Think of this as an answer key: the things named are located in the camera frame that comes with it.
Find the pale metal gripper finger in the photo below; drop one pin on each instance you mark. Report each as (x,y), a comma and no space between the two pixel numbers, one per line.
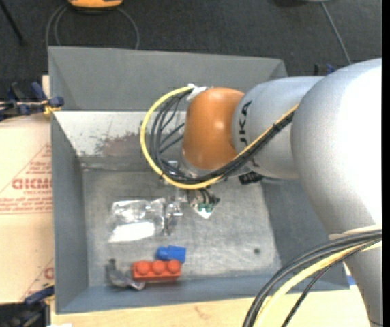
(166,216)
(174,223)

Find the grey metal bin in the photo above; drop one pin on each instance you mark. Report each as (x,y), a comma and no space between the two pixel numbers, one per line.
(225,237)

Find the clear plastic packet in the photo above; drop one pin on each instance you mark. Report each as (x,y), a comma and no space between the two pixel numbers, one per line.
(132,218)

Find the blue toy block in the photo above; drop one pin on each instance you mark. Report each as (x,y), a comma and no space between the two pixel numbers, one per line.
(172,253)

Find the grey crumpled thing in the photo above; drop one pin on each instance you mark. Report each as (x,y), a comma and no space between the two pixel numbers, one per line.
(120,278)

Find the black cylinder on white bracket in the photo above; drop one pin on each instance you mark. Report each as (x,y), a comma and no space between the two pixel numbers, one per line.
(249,178)

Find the brown cardboard board red print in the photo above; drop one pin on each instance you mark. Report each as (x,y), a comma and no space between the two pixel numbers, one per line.
(17,155)

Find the red studded toy block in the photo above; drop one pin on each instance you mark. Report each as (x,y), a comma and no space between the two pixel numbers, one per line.
(155,271)

